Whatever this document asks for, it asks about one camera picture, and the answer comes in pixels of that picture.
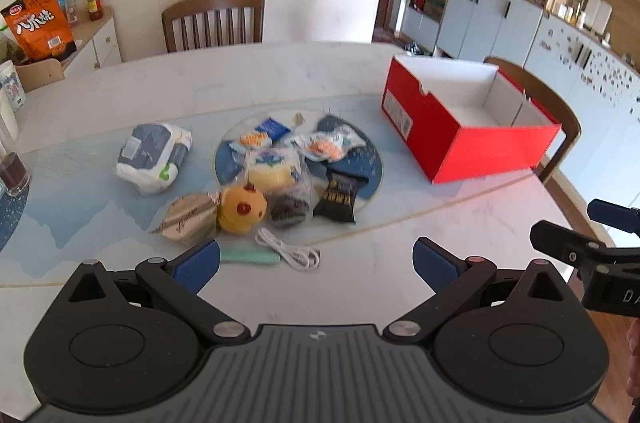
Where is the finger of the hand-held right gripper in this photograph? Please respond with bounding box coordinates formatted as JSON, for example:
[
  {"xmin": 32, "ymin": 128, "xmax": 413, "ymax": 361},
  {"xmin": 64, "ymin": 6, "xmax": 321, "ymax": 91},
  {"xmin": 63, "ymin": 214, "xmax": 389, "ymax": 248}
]
[
  {"xmin": 587, "ymin": 199, "xmax": 640, "ymax": 234},
  {"xmin": 530, "ymin": 219, "xmax": 608, "ymax": 266}
]

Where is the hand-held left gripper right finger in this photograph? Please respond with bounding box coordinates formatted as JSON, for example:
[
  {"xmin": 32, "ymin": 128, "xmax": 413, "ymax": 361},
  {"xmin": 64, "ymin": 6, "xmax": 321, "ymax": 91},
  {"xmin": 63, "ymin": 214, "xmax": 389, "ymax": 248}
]
[{"xmin": 382, "ymin": 237, "xmax": 583, "ymax": 346}]

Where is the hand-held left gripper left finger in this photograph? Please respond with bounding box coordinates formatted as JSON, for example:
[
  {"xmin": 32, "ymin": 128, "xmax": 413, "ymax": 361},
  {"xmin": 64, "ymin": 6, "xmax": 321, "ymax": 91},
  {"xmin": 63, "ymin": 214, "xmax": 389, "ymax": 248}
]
[{"xmin": 67, "ymin": 238, "xmax": 251, "ymax": 349}]

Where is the beige paper packet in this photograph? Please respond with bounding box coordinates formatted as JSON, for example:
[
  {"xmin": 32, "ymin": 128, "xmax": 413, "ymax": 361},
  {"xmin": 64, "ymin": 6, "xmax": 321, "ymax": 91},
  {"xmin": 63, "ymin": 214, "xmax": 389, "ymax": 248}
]
[{"xmin": 150, "ymin": 192, "xmax": 221, "ymax": 245}]

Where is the mint green stick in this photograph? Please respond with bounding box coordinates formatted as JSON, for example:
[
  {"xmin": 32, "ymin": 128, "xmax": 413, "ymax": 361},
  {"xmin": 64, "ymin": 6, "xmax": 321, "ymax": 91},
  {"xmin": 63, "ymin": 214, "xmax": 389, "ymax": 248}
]
[{"xmin": 220, "ymin": 249, "xmax": 281, "ymax": 266}]

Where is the yellow round toy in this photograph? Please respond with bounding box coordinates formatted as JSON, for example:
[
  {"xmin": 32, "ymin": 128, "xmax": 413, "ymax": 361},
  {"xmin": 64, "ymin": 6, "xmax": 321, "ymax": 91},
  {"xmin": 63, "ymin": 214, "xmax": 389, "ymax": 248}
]
[{"xmin": 217, "ymin": 183, "xmax": 268, "ymax": 235}]

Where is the dark cake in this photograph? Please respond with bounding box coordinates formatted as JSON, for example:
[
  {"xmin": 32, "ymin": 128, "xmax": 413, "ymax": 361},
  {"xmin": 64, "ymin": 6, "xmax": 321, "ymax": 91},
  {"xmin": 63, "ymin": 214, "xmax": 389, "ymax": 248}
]
[{"xmin": 265, "ymin": 183, "xmax": 313, "ymax": 229}]

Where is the red shoe box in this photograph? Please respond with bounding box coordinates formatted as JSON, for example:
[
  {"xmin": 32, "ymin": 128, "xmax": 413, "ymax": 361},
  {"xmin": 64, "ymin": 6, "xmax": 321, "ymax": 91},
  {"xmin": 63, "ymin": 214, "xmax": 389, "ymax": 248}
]
[{"xmin": 381, "ymin": 55, "xmax": 562, "ymax": 184}]

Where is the black snack packet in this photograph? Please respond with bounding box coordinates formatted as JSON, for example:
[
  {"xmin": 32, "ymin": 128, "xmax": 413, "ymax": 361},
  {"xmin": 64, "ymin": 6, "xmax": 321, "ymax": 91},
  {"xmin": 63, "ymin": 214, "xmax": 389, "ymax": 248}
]
[{"xmin": 312, "ymin": 168, "xmax": 370, "ymax": 225}]

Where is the yellow cake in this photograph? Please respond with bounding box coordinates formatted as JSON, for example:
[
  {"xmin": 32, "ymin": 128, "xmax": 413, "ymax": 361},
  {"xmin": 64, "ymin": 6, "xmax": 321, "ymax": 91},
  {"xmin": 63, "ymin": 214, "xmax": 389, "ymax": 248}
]
[{"xmin": 244, "ymin": 148, "xmax": 306, "ymax": 196}]

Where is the white tissue pack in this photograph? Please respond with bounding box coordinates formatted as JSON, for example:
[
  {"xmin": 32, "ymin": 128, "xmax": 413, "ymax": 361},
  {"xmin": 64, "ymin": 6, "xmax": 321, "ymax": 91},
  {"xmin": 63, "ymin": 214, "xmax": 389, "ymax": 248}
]
[{"xmin": 114, "ymin": 122, "xmax": 193, "ymax": 196}]

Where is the orange and blue snack packet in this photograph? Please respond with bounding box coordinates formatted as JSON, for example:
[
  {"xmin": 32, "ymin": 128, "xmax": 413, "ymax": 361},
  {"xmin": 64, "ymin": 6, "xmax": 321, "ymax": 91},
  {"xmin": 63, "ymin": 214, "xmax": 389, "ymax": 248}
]
[{"xmin": 229, "ymin": 130, "xmax": 273, "ymax": 154}]

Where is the small blue snack packet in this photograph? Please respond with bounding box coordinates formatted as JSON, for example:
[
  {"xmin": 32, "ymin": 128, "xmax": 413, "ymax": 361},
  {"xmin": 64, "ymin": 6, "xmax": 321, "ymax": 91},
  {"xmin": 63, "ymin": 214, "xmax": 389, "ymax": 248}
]
[{"xmin": 253, "ymin": 117, "xmax": 292, "ymax": 138}]

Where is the white marble desktop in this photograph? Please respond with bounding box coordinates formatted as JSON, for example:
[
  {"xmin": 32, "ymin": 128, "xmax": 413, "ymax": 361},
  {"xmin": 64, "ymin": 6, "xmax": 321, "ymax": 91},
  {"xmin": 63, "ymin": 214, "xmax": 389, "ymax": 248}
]
[{"xmin": 0, "ymin": 40, "xmax": 616, "ymax": 354}]

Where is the wooden chair with curved back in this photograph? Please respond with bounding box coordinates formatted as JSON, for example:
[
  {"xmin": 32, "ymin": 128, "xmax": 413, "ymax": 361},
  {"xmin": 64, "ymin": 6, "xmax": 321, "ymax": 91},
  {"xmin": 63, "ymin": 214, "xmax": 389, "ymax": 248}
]
[{"xmin": 484, "ymin": 57, "xmax": 582, "ymax": 184}]

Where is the white packet with orange print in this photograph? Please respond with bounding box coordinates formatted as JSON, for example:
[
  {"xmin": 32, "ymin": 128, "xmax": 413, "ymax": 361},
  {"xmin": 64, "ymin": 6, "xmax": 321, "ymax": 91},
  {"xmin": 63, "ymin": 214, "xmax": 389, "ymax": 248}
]
[{"xmin": 285, "ymin": 125, "xmax": 367, "ymax": 164}]

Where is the glass of dark drink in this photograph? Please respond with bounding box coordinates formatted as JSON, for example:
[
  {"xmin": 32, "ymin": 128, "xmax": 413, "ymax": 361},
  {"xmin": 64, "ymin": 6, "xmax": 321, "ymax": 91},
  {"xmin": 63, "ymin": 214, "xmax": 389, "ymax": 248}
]
[{"xmin": 0, "ymin": 118, "xmax": 32, "ymax": 198}]

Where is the white sideboard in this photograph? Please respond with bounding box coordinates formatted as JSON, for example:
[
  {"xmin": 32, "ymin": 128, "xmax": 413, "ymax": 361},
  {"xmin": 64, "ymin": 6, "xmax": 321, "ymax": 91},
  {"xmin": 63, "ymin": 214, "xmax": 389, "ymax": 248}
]
[{"xmin": 15, "ymin": 5, "xmax": 122, "ymax": 91}]

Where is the wooden slat-back chair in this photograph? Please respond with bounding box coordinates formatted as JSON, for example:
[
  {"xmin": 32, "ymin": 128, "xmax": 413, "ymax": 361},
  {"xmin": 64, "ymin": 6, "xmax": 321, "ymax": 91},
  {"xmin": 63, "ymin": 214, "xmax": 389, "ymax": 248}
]
[{"xmin": 161, "ymin": 0, "xmax": 266, "ymax": 54}]

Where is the orange snack bag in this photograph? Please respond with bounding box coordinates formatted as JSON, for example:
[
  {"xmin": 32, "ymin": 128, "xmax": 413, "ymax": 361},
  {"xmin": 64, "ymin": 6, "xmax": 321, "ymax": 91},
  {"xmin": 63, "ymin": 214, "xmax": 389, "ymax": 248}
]
[{"xmin": 0, "ymin": 0, "xmax": 77, "ymax": 62}]

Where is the white cable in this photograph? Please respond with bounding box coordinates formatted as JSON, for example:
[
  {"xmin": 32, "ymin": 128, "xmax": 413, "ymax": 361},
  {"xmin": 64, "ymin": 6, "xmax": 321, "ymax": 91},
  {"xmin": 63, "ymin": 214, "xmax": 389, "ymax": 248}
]
[{"xmin": 255, "ymin": 227, "xmax": 322, "ymax": 274}]

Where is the grey and wood wall cabinet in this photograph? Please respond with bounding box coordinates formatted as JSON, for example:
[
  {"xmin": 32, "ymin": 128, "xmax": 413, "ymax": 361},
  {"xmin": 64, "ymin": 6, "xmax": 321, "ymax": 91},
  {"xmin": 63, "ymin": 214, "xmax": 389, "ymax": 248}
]
[{"xmin": 400, "ymin": 0, "xmax": 640, "ymax": 124}]

